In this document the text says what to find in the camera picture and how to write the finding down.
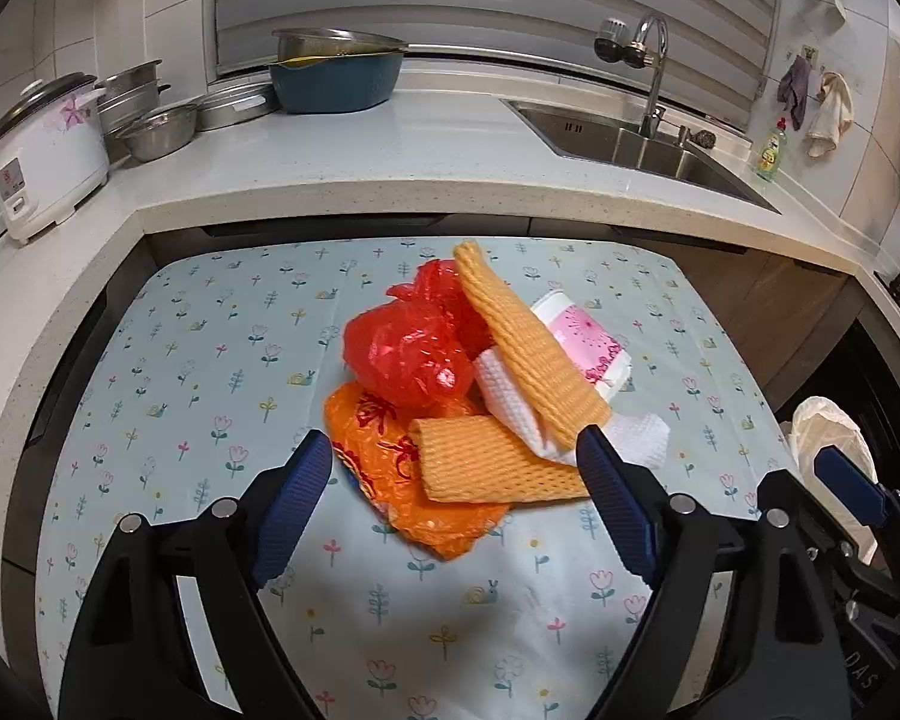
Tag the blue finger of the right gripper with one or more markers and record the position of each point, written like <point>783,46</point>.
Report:
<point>868,502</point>

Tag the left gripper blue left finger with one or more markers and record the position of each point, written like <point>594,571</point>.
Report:
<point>234,549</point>

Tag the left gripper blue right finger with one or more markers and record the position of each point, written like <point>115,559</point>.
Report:
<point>675,545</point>

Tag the orange bag red print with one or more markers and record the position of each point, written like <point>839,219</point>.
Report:
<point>370,437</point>

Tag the pink white paper cup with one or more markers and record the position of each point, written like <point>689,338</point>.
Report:
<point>602,360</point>

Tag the orange foam fruit net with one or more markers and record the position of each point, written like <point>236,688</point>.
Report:
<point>525,344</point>

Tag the red plastic bag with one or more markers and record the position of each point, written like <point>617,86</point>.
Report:
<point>418,350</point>

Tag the chrome kitchen faucet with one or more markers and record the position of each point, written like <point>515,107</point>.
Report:
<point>645,47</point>

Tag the white paper napkin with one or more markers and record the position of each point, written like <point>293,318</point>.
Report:
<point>638,440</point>

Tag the bin with white liner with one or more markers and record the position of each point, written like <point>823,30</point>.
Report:
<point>817,423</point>

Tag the black built-in oven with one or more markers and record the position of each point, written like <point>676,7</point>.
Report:
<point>861,374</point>

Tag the floral light blue tablecloth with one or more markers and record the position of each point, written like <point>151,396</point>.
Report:
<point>222,363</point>

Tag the green dish soap bottle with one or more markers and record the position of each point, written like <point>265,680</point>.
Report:
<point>769,157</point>

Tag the stainless steel sink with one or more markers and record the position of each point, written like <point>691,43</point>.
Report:
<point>590,137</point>

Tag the dark sink scrubber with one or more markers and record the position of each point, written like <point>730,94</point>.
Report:
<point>704,138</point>

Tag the small steel bowl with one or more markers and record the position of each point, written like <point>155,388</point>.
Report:
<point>160,133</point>

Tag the cream hanging cloth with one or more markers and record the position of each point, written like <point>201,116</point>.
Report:
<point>834,117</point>

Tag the steel plate stack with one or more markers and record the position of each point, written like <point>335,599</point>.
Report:
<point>235,105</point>

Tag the purple hanging cloth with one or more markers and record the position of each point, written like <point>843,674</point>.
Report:
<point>792,91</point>

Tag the dark blue basin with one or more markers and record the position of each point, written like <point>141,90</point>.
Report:
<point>336,85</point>

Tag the white rice cooker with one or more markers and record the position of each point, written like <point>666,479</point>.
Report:
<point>52,153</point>

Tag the stacked steel pots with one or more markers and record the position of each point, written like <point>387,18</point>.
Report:
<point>128,95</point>

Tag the steel bowl in basin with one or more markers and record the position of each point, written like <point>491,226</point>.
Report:
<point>306,44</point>

